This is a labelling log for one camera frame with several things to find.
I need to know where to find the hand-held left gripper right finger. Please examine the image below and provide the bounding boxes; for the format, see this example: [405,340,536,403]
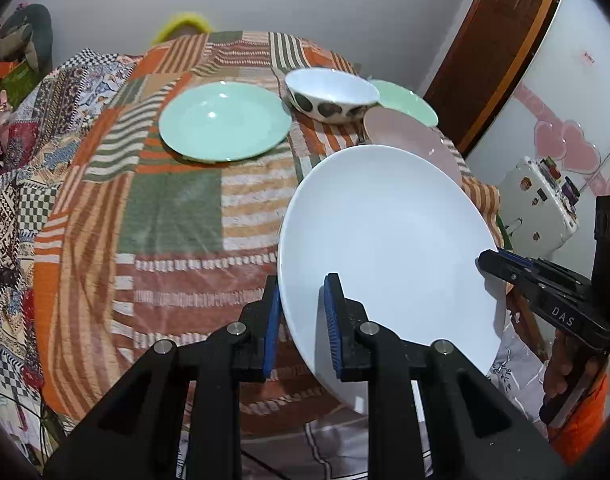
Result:
[324,272,568,480]

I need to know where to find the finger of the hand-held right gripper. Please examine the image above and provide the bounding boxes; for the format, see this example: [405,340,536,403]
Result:
[500,252,594,294]
[477,249,542,294]

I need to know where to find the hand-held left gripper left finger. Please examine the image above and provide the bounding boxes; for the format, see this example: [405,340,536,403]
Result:
[44,275,286,480]

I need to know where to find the white plate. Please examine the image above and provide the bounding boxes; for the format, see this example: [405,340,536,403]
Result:
[277,144,508,416]

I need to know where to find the green bowl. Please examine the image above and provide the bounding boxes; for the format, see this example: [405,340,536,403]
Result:
[369,79,439,128]

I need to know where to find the green plate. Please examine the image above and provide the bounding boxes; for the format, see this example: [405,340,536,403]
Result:
[158,81,292,163]

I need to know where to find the person's right forearm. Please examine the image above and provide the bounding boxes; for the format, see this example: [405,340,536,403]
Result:
[547,375,610,466]

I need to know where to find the person's right hand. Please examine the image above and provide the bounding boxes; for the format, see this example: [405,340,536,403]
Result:
[541,334,580,403]

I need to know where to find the white sewing machine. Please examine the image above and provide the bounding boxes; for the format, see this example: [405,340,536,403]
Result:
[497,157,580,256]

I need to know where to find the white printed bedsheet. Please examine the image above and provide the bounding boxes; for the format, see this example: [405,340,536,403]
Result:
[245,325,553,480]

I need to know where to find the striped patchwork cloth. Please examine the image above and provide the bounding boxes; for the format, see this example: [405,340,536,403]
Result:
[33,30,503,423]

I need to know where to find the pink plate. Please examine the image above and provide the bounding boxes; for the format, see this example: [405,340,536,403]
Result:
[363,108,463,188]

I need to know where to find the white wardrobe with pink hearts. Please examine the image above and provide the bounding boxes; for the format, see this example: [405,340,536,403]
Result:
[465,0,610,271]

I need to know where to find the brown wooden door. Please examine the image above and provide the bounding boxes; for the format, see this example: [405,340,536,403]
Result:
[422,0,570,156]

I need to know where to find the white bowl with dark spots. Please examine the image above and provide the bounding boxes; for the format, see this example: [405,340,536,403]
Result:
[285,68,380,125]

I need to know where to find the checkered patchwork blanket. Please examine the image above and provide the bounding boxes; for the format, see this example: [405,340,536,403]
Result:
[0,47,143,461]

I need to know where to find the yellow curved foam tube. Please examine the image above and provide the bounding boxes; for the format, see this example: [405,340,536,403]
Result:
[152,12,213,46]

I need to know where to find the green cardboard box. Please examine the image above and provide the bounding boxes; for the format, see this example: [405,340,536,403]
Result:
[0,60,30,106]

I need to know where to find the black cable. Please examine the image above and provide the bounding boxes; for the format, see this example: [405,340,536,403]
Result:
[0,390,66,461]

